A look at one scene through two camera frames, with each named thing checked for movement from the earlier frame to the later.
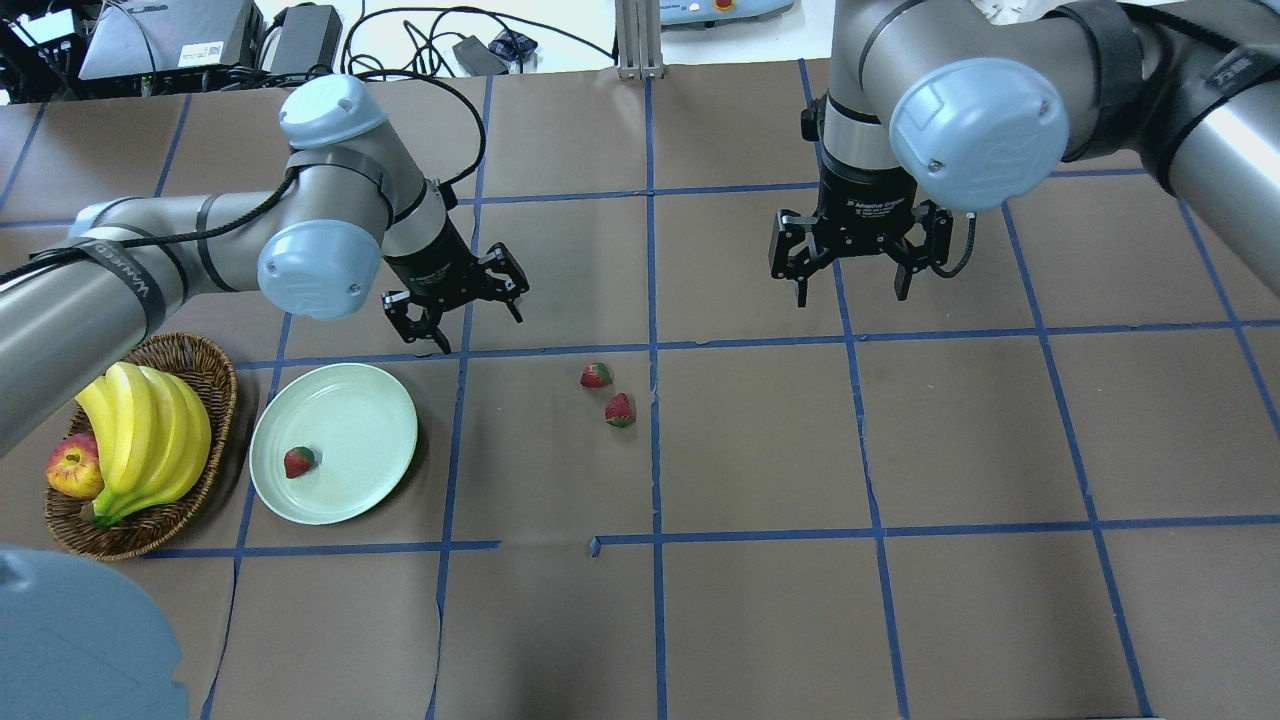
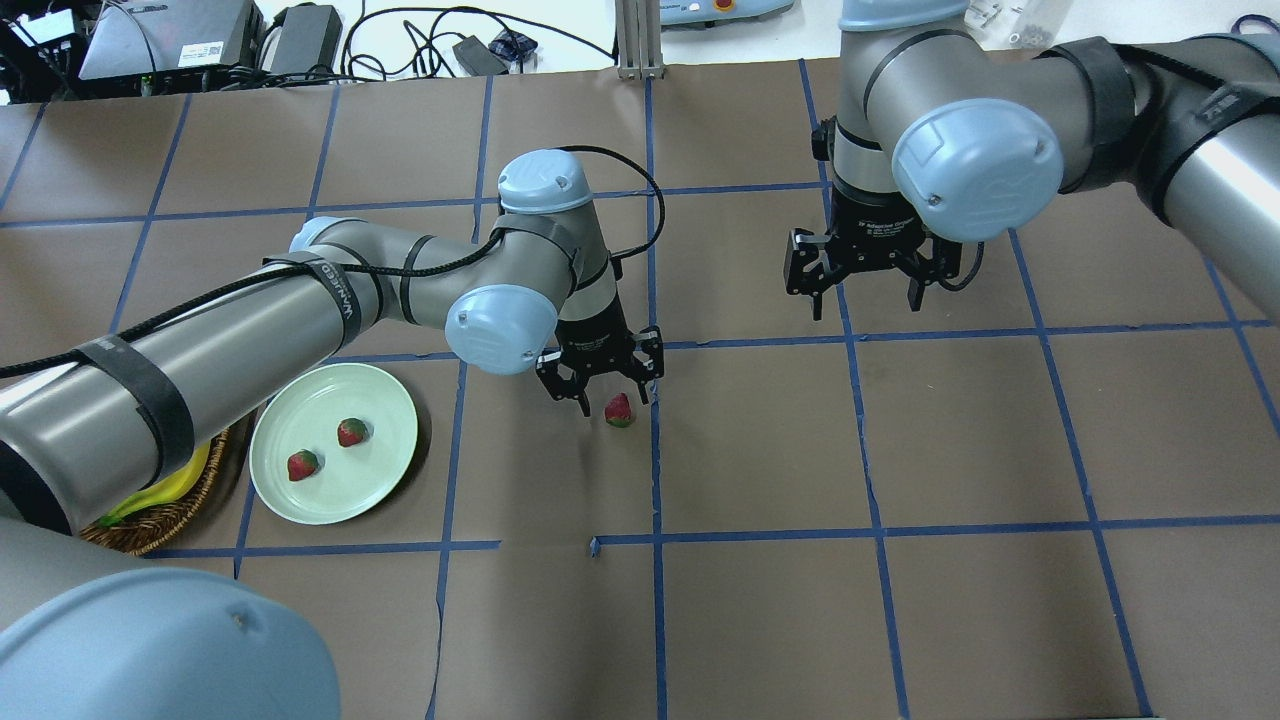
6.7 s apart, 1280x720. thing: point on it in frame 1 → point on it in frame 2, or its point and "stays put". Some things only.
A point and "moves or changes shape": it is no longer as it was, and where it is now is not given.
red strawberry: (297, 461) stays put
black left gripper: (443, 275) → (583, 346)
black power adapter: (309, 35) stays put
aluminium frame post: (639, 39) stays put
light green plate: (361, 424) stays put
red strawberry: (595, 375) moves or changes shape
